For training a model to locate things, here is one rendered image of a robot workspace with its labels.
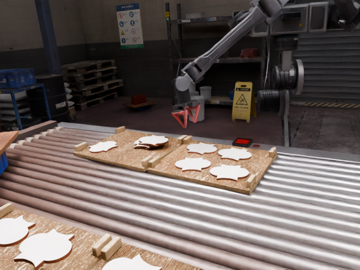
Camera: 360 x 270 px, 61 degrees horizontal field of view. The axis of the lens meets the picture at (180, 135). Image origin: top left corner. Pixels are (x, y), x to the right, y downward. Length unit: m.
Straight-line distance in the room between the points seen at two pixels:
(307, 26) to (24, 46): 5.73
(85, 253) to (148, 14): 6.23
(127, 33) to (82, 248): 6.47
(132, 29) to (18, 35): 2.21
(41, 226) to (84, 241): 0.16
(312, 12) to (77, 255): 1.58
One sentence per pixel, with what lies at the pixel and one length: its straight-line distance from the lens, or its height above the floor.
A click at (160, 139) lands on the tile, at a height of 0.97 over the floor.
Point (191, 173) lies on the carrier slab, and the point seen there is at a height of 0.94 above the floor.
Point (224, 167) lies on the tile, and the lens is 1.15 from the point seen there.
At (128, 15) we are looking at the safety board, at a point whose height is 1.78.
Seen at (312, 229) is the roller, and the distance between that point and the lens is 0.92.
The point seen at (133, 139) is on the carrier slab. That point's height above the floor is 0.94.
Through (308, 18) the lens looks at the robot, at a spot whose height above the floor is 1.45.
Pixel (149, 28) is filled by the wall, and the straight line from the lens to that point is 6.80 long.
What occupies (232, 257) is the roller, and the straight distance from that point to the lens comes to 0.79.
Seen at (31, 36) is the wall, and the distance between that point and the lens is 6.93.
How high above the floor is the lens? 1.44
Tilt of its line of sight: 19 degrees down
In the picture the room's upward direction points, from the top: 4 degrees counter-clockwise
